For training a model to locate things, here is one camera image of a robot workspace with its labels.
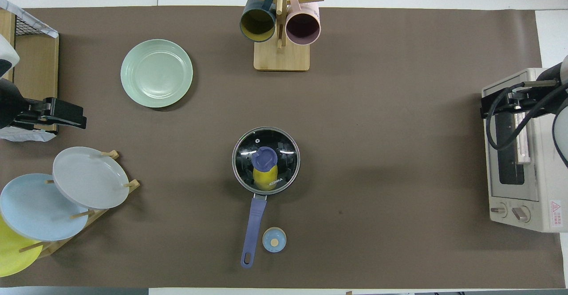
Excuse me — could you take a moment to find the white crinkled plastic sheet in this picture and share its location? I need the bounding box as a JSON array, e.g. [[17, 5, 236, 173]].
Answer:
[[0, 124, 57, 143]]

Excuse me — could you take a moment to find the pink mug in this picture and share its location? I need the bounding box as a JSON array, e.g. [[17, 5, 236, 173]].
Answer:
[[285, 0, 321, 46]]

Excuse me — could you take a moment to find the glass lid with blue knob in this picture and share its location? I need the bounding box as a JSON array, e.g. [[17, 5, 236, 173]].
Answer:
[[233, 127, 300, 195]]

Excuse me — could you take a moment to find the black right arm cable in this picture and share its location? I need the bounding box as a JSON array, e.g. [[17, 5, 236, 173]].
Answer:
[[486, 82, 568, 151]]

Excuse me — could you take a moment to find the dark teal mug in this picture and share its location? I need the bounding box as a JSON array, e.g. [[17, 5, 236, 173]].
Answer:
[[240, 0, 277, 43]]

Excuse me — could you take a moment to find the black wire rack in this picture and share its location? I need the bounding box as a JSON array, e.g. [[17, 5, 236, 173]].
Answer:
[[15, 13, 50, 37]]

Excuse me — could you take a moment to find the wooden mug tree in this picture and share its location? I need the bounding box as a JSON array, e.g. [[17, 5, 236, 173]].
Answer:
[[238, 0, 325, 72]]

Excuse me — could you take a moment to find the wooden plate rack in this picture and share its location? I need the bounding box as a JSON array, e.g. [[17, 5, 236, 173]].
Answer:
[[19, 150, 141, 259]]

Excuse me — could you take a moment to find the brown table mat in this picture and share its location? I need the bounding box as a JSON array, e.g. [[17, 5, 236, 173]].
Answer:
[[0, 6, 566, 289]]

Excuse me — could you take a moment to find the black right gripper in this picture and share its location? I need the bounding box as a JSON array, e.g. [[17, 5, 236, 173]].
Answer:
[[481, 80, 559, 120]]

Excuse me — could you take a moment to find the yellow plate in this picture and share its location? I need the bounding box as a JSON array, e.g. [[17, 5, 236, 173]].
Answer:
[[0, 215, 43, 278]]

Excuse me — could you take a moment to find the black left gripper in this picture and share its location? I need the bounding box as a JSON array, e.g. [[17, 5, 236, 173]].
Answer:
[[16, 98, 87, 131]]

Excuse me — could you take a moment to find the beige toaster oven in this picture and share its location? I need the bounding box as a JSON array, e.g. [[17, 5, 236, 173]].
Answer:
[[481, 67, 568, 233]]

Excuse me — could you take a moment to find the light wooden shelf board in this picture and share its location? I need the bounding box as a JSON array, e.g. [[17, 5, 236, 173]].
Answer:
[[0, 10, 16, 83]]

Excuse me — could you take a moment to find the light blue plate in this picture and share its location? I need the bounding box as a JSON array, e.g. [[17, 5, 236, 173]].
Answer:
[[0, 173, 89, 242]]

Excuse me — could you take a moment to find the yellow potato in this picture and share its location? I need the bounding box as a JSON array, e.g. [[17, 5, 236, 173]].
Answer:
[[253, 162, 279, 191]]

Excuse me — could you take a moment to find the grey plate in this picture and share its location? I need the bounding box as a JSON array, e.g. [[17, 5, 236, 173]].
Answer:
[[52, 147, 130, 209]]

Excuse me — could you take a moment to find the pale green plate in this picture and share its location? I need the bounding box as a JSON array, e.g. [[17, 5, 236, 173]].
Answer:
[[120, 39, 194, 108]]

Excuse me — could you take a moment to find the black pot with blue handle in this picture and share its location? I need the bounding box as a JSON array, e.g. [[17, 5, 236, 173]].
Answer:
[[232, 126, 301, 269]]

